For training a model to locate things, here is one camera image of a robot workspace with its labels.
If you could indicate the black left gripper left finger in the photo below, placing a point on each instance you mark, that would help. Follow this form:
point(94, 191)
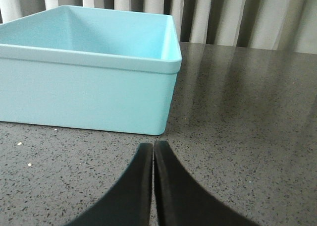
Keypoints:
point(128, 202)

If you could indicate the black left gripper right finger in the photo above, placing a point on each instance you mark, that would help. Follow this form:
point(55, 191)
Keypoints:
point(181, 201)

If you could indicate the light blue plastic box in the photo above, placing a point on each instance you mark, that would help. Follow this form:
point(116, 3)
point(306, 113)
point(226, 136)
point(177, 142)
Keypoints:
point(89, 68)

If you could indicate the grey pleated curtain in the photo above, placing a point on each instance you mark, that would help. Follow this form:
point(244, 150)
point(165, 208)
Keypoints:
point(262, 24)

